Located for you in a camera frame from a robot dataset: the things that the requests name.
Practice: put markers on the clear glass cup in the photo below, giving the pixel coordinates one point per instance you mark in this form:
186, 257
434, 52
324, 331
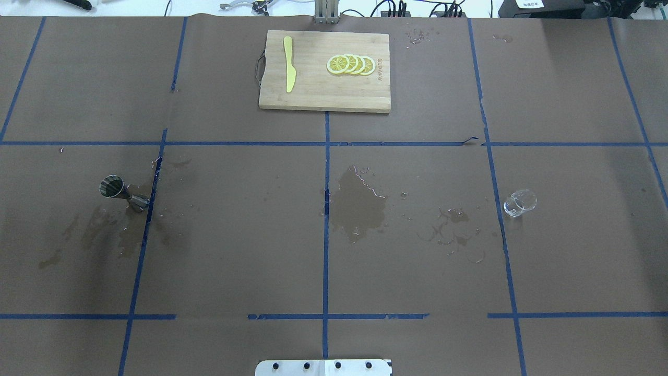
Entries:
520, 202

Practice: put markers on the steel double jigger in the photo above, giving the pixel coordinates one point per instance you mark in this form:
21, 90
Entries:
113, 187

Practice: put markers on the wooden cutting board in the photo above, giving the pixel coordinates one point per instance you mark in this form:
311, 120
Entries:
315, 87

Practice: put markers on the yellow plastic knife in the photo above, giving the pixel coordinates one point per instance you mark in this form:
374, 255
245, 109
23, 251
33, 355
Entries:
287, 43

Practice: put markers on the lemon slice four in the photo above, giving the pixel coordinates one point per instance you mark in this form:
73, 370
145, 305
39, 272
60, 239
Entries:
369, 66

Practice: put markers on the lemon slice two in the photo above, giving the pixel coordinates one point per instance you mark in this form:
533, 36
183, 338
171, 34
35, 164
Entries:
354, 63

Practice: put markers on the aluminium frame post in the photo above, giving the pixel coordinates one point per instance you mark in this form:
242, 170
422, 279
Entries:
326, 12

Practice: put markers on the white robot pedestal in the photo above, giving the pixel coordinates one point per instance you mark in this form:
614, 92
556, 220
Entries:
325, 367

